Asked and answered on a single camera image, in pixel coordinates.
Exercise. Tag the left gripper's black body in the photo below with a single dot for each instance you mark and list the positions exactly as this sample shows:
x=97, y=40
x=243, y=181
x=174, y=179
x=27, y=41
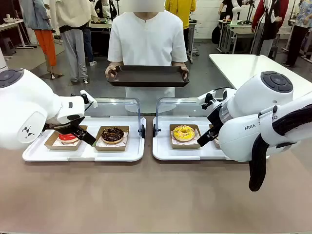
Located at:
x=73, y=117

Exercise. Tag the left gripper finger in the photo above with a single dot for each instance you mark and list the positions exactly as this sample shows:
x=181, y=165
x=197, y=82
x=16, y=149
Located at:
x=84, y=137
x=52, y=126

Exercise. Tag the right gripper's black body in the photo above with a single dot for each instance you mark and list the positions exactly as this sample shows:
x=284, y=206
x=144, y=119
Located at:
x=215, y=119

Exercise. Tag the red glazed donut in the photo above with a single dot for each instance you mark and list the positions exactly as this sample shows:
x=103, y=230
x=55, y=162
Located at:
x=65, y=138
x=52, y=145

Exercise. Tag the dark brown serving tray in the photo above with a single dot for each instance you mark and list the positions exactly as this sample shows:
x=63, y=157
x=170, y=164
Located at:
x=148, y=76

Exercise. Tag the person's right forearm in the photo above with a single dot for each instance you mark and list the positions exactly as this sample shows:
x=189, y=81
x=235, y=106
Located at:
x=114, y=63

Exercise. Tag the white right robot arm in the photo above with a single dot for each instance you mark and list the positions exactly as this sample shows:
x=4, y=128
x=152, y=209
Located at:
x=256, y=97

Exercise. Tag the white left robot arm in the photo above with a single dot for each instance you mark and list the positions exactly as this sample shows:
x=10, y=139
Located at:
x=22, y=97

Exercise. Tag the person's left forearm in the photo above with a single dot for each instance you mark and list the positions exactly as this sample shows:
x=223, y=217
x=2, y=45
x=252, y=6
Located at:
x=180, y=63

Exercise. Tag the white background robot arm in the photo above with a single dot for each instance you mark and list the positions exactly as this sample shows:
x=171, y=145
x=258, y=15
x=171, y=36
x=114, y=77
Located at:
x=236, y=11

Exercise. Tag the sprinkled chocolate donut in box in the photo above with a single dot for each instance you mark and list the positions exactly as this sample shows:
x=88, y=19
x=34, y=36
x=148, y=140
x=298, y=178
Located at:
x=211, y=126

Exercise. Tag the yellow glazed donut in box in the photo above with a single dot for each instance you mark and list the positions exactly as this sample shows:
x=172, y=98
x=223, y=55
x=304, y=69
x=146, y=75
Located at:
x=185, y=146

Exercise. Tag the yellow sprinkled donut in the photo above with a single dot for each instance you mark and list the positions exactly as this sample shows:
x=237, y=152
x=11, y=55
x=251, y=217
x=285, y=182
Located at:
x=178, y=134

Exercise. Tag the person in white shirt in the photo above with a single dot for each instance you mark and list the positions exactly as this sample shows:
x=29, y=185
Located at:
x=146, y=44

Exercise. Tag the person's left hand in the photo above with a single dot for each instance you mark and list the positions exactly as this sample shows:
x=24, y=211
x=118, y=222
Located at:
x=185, y=72

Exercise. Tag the person's right hand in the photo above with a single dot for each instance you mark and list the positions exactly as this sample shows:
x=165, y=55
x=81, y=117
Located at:
x=111, y=72

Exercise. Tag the white display tray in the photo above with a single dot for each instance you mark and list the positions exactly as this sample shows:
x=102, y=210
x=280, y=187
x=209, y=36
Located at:
x=161, y=151
x=36, y=153

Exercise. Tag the clear hinged tray lid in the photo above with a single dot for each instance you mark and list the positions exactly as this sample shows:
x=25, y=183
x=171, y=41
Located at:
x=180, y=104
x=114, y=104

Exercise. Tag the large white table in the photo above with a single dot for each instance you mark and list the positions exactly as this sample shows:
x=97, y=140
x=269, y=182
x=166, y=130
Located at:
x=231, y=65

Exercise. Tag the bystander in dark jeans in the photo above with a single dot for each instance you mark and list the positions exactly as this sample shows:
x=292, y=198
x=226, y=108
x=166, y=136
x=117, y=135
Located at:
x=88, y=44

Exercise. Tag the bystander in orange trousers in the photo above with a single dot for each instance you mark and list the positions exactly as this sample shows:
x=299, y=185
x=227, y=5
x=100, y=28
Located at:
x=46, y=46

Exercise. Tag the black hanging bag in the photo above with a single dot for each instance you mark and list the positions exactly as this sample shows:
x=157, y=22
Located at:
x=215, y=35

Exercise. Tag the grey background work desk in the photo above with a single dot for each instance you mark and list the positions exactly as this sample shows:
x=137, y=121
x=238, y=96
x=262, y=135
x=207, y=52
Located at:
x=240, y=30

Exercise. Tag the grey plastic stool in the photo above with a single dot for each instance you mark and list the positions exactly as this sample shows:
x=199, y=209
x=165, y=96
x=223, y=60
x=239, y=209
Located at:
x=7, y=45

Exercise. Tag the background desk with green light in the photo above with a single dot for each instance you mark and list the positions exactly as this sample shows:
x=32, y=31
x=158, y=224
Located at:
x=101, y=25

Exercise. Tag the black slanted stand pole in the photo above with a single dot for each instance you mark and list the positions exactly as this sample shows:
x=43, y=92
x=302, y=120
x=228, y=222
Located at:
x=264, y=34

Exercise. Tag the bystander in cream sweater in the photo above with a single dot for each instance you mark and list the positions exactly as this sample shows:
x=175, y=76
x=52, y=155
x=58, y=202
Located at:
x=73, y=14

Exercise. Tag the white background desk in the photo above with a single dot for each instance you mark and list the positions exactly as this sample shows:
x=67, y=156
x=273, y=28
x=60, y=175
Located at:
x=12, y=24

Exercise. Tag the bystander in yellow shirt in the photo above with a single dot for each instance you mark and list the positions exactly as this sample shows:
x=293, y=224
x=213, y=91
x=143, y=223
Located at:
x=182, y=12

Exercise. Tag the bystander in black clothes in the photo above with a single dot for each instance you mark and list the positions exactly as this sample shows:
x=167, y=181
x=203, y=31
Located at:
x=226, y=7

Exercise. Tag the bystander in red jacket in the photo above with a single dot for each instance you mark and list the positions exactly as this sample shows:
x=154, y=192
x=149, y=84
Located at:
x=280, y=9

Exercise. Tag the bystander in blue floral shirt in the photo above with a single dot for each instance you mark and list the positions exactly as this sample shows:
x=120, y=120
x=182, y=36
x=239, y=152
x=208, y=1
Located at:
x=302, y=14

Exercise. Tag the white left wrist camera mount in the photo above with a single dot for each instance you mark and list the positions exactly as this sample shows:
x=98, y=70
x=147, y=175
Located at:
x=70, y=107

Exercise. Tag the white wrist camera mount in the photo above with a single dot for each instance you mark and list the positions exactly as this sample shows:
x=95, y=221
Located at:
x=229, y=95
x=70, y=107

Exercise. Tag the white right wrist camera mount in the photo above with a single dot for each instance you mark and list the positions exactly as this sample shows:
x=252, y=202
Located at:
x=229, y=95

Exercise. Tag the grey metal frame desk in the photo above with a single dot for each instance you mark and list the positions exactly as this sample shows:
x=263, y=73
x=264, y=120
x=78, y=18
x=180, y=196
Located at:
x=192, y=36

